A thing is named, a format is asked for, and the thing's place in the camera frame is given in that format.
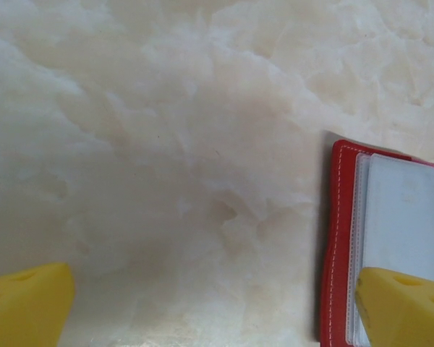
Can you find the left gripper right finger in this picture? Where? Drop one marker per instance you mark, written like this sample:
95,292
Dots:
405,311

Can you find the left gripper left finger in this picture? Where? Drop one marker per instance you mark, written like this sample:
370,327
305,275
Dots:
25,311

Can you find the red card holder wallet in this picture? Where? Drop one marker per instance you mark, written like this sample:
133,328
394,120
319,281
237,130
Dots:
343,217

